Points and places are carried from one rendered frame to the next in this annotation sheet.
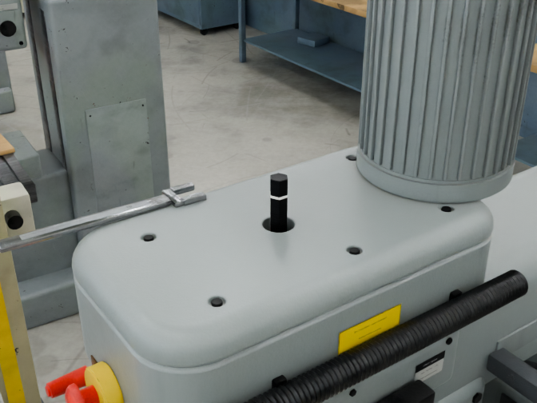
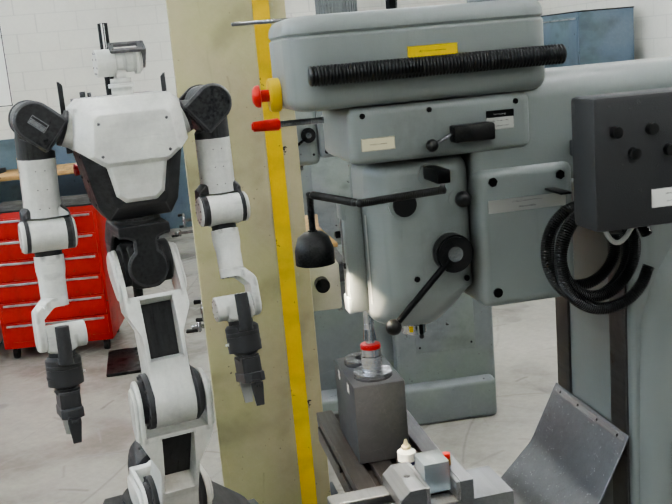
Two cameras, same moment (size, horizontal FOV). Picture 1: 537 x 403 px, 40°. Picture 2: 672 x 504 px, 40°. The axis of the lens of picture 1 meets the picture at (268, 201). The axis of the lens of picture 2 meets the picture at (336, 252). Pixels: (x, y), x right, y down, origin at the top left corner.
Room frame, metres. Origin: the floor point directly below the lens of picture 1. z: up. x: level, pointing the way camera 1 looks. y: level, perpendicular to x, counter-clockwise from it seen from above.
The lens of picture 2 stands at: (-0.91, -0.59, 1.83)
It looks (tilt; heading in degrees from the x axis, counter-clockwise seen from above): 12 degrees down; 24
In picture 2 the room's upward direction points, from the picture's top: 5 degrees counter-clockwise
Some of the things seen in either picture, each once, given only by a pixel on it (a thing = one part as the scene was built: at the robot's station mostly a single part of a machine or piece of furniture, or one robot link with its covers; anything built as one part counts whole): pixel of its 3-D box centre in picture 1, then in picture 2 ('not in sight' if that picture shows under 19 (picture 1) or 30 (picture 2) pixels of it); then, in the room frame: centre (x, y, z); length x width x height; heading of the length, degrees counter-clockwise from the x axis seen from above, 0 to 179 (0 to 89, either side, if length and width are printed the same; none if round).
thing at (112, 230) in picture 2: not in sight; (136, 247); (1.07, 0.87, 1.37); 0.28 x 0.13 x 0.18; 47
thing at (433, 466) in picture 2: not in sight; (432, 471); (0.68, -0.05, 1.01); 0.06 x 0.05 x 0.06; 37
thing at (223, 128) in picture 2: not in sight; (207, 111); (1.19, 0.68, 1.70); 0.12 x 0.09 x 0.14; 46
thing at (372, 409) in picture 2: not in sight; (370, 403); (1.01, 0.21, 1.00); 0.22 x 0.12 x 0.20; 35
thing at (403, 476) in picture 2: not in sight; (405, 485); (0.65, 0.00, 0.99); 0.12 x 0.06 x 0.04; 37
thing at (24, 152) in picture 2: not in sight; (32, 130); (0.87, 0.98, 1.70); 0.12 x 0.09 x 0.14; 47
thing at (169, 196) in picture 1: (105, 217); (294, 19); (0.74, 0.19, 1.89); 0.24 x 0.04 x 0.01; 122
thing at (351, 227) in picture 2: not in sight; (352, 256); (0.66, 0.08, 1.45); 0.04 x 0.04 x 0.21; 35
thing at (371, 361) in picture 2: not in sight; (371, 358); (0.97, 0.18, 1.13); 0.05 x 0.05 x 0.06
